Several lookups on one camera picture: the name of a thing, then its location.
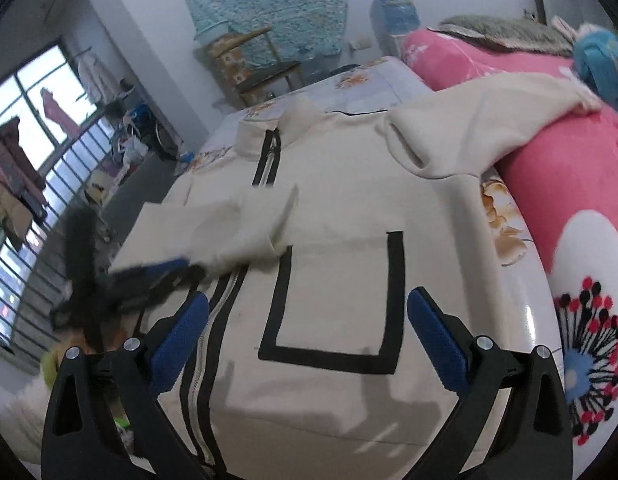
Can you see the orange patchwork cloth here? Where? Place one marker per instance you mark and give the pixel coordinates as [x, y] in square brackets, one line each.
[229, 72]

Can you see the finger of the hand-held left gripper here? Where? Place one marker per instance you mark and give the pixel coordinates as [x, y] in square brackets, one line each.
[171, 263]
[179, 282]

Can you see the hanging white garment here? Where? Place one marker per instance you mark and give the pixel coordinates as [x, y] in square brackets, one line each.
[96, 77]

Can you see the white wall socket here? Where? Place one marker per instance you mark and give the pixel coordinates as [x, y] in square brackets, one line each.
[360, 44]

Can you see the white plastic bag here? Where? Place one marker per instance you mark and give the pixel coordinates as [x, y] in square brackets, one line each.
[134, 150]

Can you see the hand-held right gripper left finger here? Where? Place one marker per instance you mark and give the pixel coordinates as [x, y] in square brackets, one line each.
[181, 345]

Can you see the blue printed garment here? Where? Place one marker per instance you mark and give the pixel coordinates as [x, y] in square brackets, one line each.
[596, 57]

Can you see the hanging pink garment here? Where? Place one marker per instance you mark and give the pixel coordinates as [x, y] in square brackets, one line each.
[59, 112]

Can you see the teal patterned wall cloth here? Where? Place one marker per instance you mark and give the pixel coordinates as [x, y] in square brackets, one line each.
[289, 0]

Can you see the teal plastic basin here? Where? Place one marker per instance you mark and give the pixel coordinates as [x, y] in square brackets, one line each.
[211, 32]

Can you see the pink floral blanket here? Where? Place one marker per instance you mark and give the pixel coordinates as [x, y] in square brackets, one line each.
[564, 185]

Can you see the open cardboard box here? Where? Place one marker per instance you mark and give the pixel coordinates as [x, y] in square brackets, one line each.
[99, 185]

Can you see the hanging dark red garment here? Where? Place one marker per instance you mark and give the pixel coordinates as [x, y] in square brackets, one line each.
[16, 160]

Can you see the wooden chair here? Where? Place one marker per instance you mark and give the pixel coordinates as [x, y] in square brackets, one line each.
[269, 77]

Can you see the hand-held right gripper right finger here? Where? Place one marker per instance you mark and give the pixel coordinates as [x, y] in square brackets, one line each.
[436, 340]

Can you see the blue water jug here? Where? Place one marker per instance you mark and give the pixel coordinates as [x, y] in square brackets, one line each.
[395, 7]

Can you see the grey patterned pillow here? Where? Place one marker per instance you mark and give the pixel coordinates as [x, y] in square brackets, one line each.
[504, 32]

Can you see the pile of assorted clutter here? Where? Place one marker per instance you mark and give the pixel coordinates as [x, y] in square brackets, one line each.
[131, 115]

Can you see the metal window railing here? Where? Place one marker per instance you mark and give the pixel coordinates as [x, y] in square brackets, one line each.
[54, 170]

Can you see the cream zip jacket black trim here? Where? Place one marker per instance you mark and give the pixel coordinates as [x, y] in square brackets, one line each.
[349, 200]

